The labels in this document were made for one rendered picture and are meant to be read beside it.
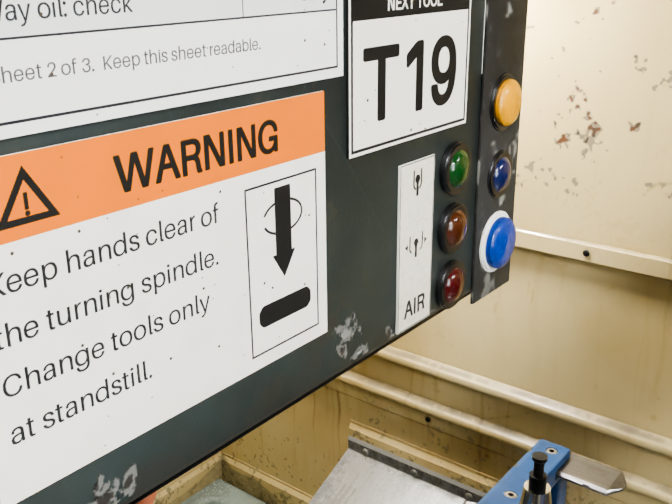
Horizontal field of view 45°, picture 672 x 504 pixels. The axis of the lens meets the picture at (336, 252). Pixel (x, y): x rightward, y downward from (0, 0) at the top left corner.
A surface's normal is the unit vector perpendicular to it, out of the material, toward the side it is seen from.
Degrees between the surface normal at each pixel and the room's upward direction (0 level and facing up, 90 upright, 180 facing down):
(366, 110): 90
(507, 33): 90
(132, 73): 90
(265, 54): 90
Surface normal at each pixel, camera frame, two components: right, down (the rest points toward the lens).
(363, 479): -0.26, -0.75
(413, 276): 0.79, 0.21
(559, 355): -0.62, 0.27
